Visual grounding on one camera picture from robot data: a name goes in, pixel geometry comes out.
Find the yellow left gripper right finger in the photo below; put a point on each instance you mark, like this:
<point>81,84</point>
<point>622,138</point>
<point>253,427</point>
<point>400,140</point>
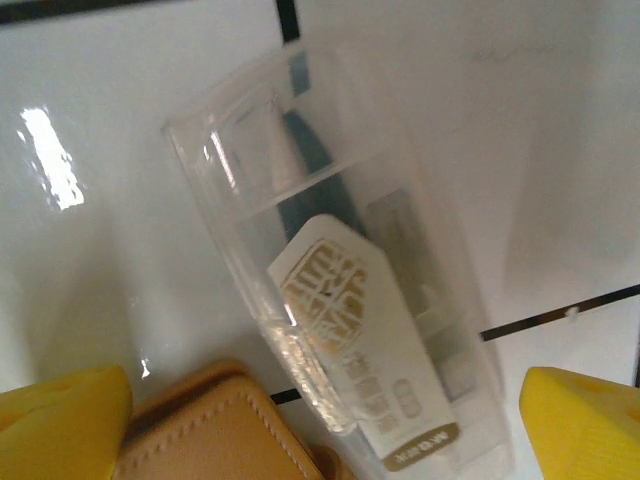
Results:
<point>585,425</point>

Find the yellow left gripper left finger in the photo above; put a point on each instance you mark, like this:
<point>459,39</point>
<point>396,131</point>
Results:
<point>60,425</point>

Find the white gold-printed packet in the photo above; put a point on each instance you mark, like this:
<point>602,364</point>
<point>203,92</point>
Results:
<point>360,325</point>

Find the clear plastic tube case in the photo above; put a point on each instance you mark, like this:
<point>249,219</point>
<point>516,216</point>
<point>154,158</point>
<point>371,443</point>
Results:
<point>310,175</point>

